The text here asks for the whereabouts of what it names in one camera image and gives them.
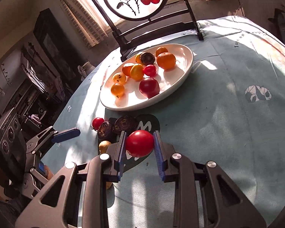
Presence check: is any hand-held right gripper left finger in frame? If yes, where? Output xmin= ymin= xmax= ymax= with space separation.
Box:
xmin=15 ymin=131 xmax=128 ymax=228

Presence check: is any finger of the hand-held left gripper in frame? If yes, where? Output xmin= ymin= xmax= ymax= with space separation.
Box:
xmin=26 ymin=126 xmax=81 ymax=155
xmin=22 ymin=167 xmax=55 ymax=199

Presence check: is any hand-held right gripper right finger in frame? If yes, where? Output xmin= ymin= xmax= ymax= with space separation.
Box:
xmin=153 ymin=131 xmax=268 ymax=228

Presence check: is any large red apple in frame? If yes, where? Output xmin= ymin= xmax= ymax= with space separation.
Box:
xmin=139 ymin=77 xmax=160 ymax=99

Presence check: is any white oval plate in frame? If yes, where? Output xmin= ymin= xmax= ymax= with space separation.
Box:
xmin=100 ymin=43 xmax=195 ymax=112

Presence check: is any yellow orange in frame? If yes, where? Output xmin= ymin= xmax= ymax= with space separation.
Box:
xmin=112 ymin=72 xmax=127 ymax=84
xmin=130 ymin=63 xmax=144 ymax=81

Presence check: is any bumpy mandarin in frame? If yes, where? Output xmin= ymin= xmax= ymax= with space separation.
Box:
xmin=156 ymin=52 xmax=176 ymax=70

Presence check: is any dark mangosteen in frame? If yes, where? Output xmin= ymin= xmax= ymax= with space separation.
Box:
xmin=97 ymin=121 xmax=115 ymax=141
xmin=140 ymin=52 xmax=156 ymax=66
xmin=114 ymin=115 xmax=138 ymax=136

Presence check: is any person's left hand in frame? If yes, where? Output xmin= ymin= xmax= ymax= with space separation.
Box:
xmin=43 ymin=165 xmax=55 ymax=179

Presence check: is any small red tomato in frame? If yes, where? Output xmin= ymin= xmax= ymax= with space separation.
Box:
xmin=92 ymin=117 xmax=105 ymax=130

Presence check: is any cluttered dark shelf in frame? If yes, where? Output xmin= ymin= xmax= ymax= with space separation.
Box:
xmin=13 ymin=41 xmax=63 ymax=127

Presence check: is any white jug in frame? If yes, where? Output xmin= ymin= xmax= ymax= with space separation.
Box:
xmin=78 ymin=61 xmax=96 ymax=77

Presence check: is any light blue printed tablecloth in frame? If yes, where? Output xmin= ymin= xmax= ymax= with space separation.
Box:
xmin=41 ymin=15 xmax=285 ymax=228

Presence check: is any dark wooden painted table screen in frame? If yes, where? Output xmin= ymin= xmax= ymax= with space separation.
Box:
xmin=83 ymin=0 xmax=204 ymax=61

